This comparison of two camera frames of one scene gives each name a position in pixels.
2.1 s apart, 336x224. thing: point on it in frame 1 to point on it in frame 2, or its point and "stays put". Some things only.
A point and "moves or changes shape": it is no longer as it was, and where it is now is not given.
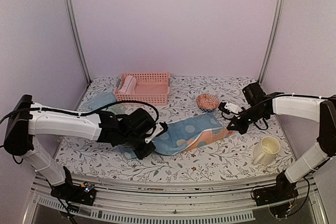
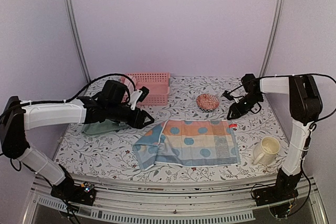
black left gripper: [142, 153] to [138, 120]
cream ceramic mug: [264, 152] stays put
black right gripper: [238, 126] to [238, 111]
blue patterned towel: [183, 135] moves or changes shape
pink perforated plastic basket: [150, 87] stays put
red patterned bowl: [207, 102] stays put
